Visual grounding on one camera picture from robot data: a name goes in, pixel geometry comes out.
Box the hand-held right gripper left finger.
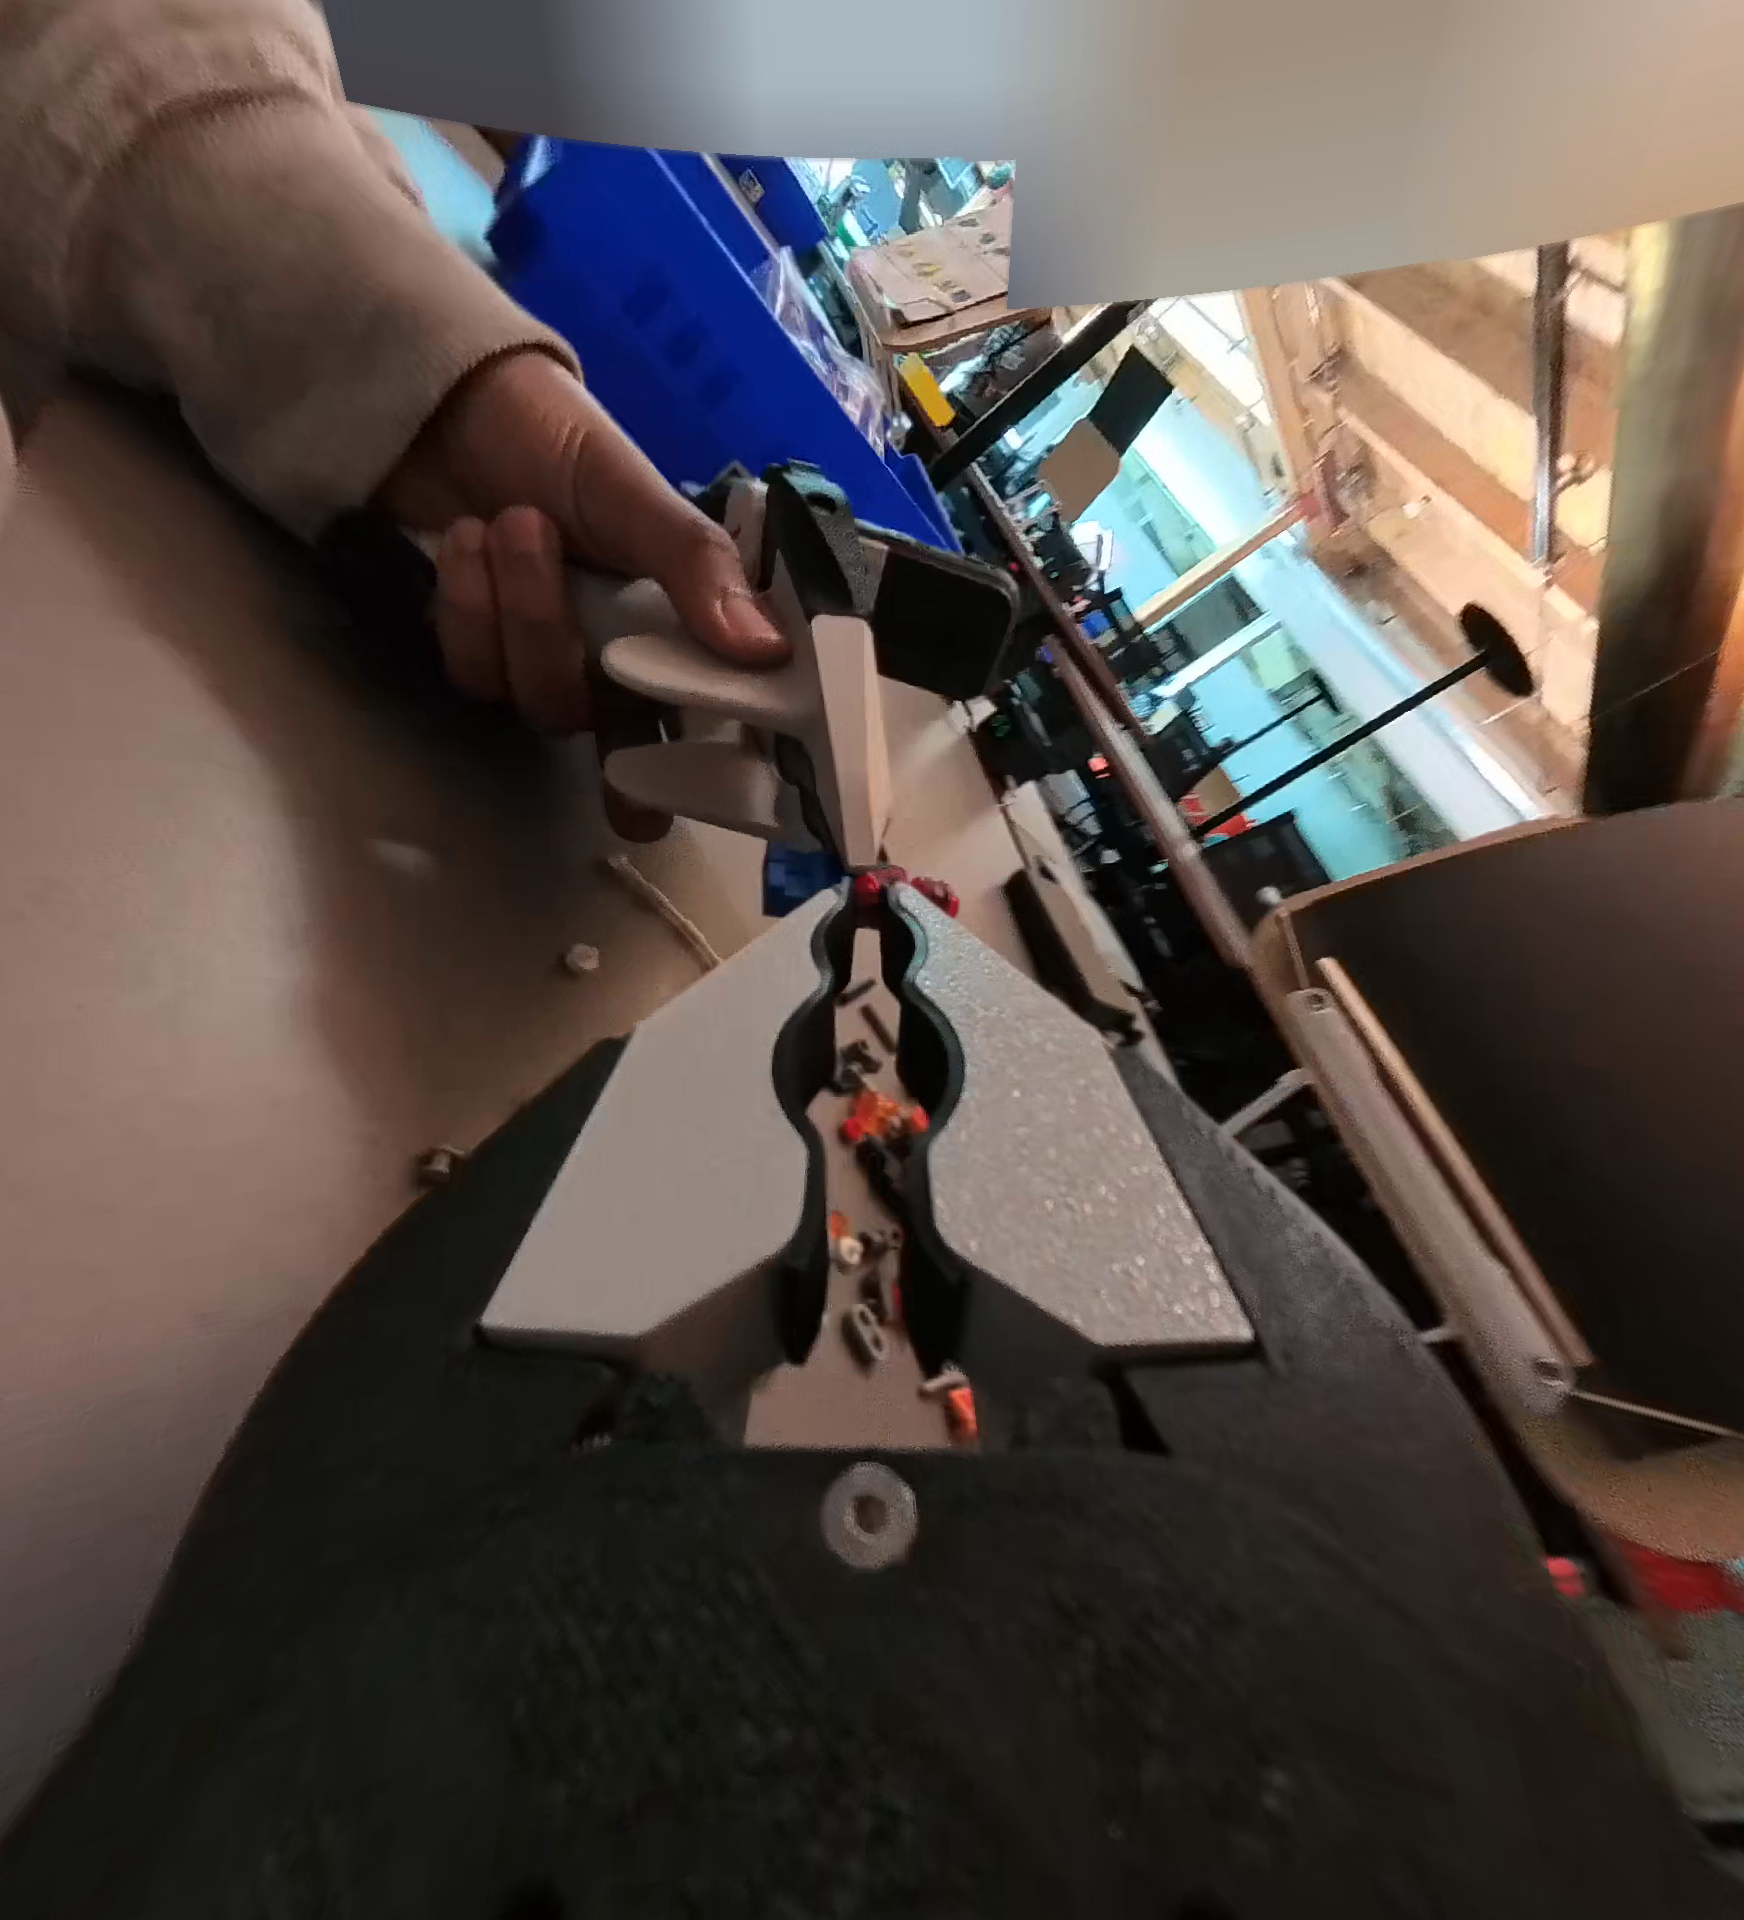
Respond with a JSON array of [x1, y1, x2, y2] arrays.
[[478, 897, 851, 1442]]

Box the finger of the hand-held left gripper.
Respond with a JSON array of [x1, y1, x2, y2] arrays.
[[808, 614, 898, 876]]

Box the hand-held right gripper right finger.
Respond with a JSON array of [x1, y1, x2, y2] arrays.
[[871, 885, 1256, 1360]]

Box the red and blue lego minifigure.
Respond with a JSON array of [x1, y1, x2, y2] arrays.
[[842, 862, 960, 920]]

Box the person's left forearm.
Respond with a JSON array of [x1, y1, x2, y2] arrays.
[[0, 0, 583, 663]]

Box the person's left hand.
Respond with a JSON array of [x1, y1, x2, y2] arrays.
[[377, 359, 794, 730]]

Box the black power adapter box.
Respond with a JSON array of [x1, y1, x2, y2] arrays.
[[1005, 862, 1137, 1046]]

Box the cardboard sign stand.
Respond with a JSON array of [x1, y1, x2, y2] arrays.
[[849, 223, 1057, 356]]

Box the white monitor stand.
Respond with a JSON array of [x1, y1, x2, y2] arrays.
[[1292, 961, 1582, 1416]]

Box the blue plastic bin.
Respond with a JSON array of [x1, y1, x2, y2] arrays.
[[488, 134, 964, 560]]

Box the large black monitor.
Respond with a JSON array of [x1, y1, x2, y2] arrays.
[[1251, 788, 1744, 1562]]

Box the white lego string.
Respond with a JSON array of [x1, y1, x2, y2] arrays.
[[606, 851, 727, 965]]

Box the thin grey cable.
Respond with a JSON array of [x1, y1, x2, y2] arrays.
[[1562, 1384, 1744, 1469]]

